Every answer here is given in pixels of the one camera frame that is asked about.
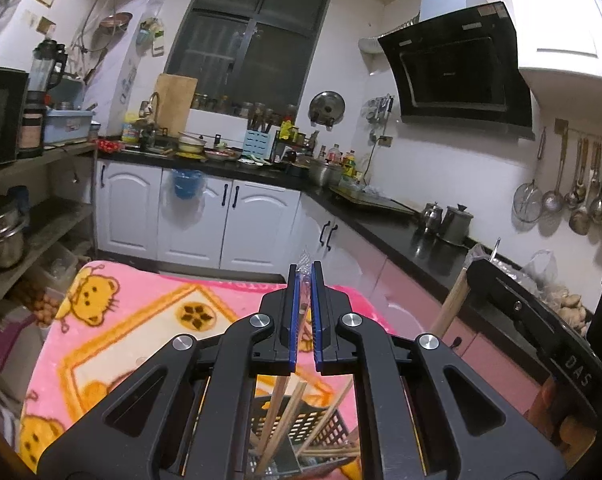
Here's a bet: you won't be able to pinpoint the wooden cutting board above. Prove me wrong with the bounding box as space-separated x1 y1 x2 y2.
152 73 199 137

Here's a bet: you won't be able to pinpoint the steel pot lid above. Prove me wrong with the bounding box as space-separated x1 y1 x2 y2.
308 90 347 127

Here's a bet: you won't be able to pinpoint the black microwave oven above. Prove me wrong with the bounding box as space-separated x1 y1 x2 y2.
0 67 30 170

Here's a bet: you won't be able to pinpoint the person's right hand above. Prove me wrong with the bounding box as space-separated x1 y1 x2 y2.
528 375 602 463

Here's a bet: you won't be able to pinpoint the blue bowl on cabinet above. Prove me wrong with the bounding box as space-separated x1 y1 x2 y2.
170 169 204 201

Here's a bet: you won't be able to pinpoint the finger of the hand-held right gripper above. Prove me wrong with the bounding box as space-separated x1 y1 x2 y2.
467 259 556 361

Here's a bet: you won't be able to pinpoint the light blue knife block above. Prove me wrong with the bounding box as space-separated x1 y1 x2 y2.
243 129 273 162

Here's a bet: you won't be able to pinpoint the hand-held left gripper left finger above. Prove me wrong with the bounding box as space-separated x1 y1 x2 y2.
36 261 303 480

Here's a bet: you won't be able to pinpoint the row of hanging ladles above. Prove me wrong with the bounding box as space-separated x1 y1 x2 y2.
540 127 602 237

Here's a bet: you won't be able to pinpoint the steel stock pot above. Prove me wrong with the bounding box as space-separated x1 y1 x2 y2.
307 159 344 189

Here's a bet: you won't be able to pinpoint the dark green utensil holder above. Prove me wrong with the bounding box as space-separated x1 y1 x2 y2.
245 394 363 480

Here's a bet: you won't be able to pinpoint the white base cabinet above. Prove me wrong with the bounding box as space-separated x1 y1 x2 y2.
95 159 303 273

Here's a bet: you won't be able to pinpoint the clear plastic bag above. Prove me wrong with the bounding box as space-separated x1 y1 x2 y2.
522 249 560 302

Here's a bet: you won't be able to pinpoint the black range hood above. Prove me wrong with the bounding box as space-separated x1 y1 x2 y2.
377 0 536 142

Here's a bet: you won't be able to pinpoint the blender with black lid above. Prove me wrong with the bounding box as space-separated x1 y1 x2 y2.
18 39 68 159

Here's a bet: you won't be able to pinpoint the dark framed window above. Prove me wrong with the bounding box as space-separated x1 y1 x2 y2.
164 0 335 120

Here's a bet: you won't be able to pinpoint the pile of ginger roots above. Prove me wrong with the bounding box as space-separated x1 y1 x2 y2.
555 291 595 330

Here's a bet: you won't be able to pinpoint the yellow detergent bottle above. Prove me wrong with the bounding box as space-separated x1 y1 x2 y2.
120 114 143 144

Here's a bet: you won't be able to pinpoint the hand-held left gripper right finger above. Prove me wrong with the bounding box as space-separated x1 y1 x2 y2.
310 260 566 480

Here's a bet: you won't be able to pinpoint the white wall cabinet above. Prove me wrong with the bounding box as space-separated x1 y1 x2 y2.
505 0 602 85

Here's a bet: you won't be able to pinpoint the stacked steel pots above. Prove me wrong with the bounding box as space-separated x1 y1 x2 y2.
0 199 30 269

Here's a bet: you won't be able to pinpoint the pink cartoon bear blanket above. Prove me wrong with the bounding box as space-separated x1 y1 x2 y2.
18 259 397 480

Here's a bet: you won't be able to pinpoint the light blue dish basin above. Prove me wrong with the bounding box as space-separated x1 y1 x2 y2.
44 106 96 147

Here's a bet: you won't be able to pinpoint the glossy corner base cabinet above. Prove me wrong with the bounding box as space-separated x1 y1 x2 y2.
293 194 549 411

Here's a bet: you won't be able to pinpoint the small steel teapot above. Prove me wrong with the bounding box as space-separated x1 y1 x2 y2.
420 202 445 234

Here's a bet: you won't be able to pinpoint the pan with black handle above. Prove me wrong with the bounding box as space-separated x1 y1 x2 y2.
177 132 223 155

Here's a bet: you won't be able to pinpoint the grey storage shelf unit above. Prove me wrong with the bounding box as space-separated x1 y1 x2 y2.
0 142 99 331

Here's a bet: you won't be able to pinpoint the pile of walnuts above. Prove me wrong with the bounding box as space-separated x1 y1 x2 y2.
30 294 63 327

